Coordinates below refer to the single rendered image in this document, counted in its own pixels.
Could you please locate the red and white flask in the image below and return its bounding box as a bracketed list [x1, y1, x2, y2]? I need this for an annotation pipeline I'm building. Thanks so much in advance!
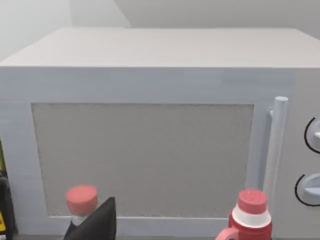
[215, 188, 273, 240]

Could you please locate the clear bottle with pink cap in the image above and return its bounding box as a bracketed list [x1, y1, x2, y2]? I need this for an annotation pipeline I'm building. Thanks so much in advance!
[65, 184, 99, 226]

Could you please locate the pale microwave oven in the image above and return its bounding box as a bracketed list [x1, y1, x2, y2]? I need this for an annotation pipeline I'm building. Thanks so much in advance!
[0, 27, 320, 238]

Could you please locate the black bottle with yellow label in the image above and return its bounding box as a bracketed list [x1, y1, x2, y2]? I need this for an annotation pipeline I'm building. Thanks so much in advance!
[0, 138, 16, 240]

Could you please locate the pale blue door handle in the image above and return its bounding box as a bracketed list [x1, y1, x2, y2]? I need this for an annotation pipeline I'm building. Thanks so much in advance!
[262, 95, 289, 198]

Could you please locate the pale blue microwave knob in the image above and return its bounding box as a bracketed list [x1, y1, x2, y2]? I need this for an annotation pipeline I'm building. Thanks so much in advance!
[294, 173, 320, 207]
[303, 117, 320, 154]

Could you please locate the pale blue microwave door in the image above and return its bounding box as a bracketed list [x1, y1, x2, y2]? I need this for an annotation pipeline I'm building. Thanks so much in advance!
[0, 66, 294, 236]

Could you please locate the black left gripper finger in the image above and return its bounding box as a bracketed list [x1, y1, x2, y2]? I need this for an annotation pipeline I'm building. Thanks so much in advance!
[63, 196, 117, 240]

